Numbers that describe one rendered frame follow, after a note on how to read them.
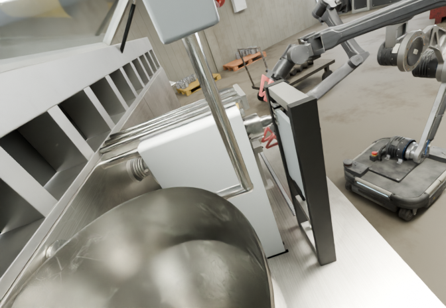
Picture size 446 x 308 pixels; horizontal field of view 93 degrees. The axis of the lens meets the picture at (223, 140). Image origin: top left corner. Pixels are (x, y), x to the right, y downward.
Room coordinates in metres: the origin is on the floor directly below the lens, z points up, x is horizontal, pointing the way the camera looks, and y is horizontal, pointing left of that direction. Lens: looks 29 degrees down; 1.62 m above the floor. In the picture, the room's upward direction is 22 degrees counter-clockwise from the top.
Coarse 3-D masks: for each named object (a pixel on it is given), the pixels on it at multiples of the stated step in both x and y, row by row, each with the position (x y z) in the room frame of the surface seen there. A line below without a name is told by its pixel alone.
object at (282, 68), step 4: (280, 60) 0.74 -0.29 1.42; (284, 60) 0.73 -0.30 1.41; (276, 64) 0.75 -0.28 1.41; (280, 64) 0.73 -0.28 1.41; (284, 64) 0.72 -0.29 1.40; (288, 64) 0.72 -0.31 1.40; (292, 64) 0.72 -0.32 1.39; (276, 68) 0.73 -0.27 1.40; (280, 68) 0.72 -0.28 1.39; (284, 68) 0.72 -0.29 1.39; (288, 68) 0.72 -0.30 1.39; (272, 72) 0.73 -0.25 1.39; (276, 72) 0.73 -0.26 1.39; (280, 72) 0.72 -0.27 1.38; (284, 72) 0.72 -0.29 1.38; (288, 72) 0.72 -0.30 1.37; (276, 76) 0.70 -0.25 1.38; (280, 76) 0.70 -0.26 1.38; (284, 76) 0.72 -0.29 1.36
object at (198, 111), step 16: (224, 96) 0.49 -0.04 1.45; (240, 96) 0.44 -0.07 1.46; (176, 112) 0.53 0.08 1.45; (192, 112) 0.49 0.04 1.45; (208, 112) 0.45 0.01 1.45; (128, 128) 0.54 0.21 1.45; (144, 128) 0.50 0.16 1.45; (160, 128) 0.46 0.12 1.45; (176, 128) 0.46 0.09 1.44; (112, 144) 0.47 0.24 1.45; (128, 144) 0.46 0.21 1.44
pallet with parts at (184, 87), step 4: (188, 76) 7.00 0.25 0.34; (192, 76) 6.95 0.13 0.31; (216, 76) 6.64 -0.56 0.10; (220, 76) 6.62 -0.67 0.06; (180, 80) 6.92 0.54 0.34; (184, 80) 6.63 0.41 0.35; (188, 80) 6.89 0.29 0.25; (192, 80) 6.92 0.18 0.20; (196, 80) 6.94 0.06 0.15; (216, 80) 6.56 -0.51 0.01; (180, 84) 6.53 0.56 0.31; (184, 84) 6.52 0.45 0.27; (188, 84) 6.83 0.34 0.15; (192, 84) 6.62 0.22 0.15; (196, 84) 6.43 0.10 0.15; (180, 88) 6.76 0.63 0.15; (184, 88) 6.52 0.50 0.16; (188, 88) 6.33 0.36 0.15; (192, 88) 6.25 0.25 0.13; (200, 88) 6.34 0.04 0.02; (180, 92) 6.86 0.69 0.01; (184, 92) 6.53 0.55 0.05; (188, 92) 6.20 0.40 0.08; (192, 92) 6.24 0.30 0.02
